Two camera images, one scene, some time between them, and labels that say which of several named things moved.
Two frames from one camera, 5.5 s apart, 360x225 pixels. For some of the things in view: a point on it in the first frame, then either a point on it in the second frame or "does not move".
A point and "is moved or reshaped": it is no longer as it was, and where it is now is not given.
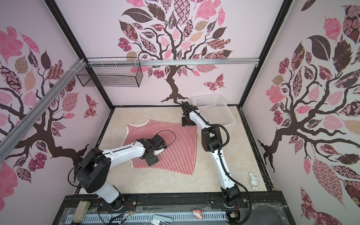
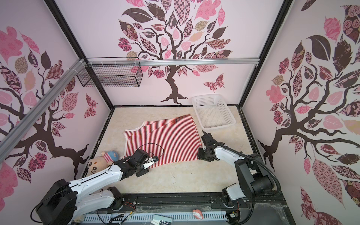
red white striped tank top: x=180 y=155 is moved or reshaped
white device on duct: x=159 y=220 does not move
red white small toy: x=198 y=214 does not move
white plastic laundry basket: x=213 y=108 does not move
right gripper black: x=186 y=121 → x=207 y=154
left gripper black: x=151 y=161 → x=145 y=171
